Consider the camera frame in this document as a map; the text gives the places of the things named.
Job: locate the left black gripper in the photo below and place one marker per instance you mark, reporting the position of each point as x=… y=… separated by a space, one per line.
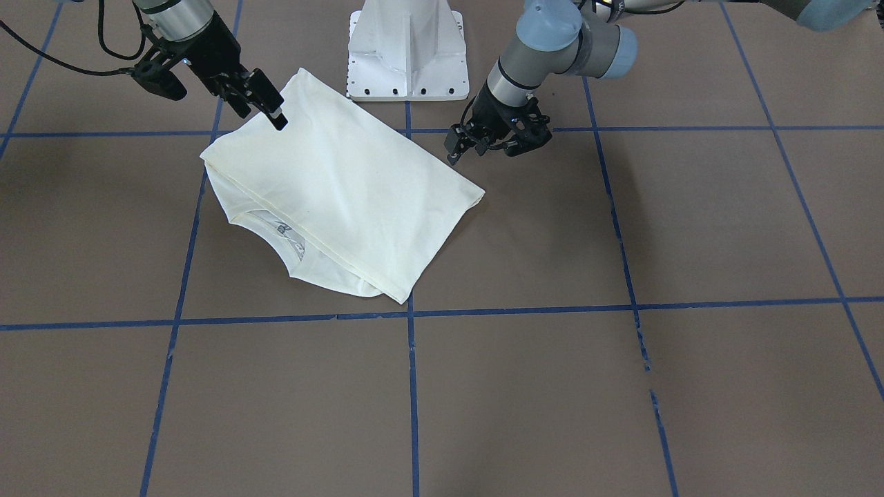
x=498 y=112

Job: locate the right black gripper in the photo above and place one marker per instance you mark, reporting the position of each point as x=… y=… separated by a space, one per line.
x=212 y=56

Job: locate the cream long-sleeve cat shirt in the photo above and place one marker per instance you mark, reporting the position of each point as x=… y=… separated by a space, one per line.
x=346 y=202

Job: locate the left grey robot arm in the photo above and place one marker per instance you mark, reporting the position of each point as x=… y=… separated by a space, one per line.
x=578 y=38

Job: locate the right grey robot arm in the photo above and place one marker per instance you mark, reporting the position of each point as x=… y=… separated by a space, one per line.
x=192 y=32

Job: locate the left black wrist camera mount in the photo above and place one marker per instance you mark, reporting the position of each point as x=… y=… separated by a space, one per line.
x=529 y=128

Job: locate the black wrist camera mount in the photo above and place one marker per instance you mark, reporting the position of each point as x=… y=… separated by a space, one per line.
x=154 y=73
x=529 y=128

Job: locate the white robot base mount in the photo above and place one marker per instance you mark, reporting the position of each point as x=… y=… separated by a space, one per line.
x=406 y=51

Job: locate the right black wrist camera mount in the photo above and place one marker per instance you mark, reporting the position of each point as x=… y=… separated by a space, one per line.
x=154 y=73

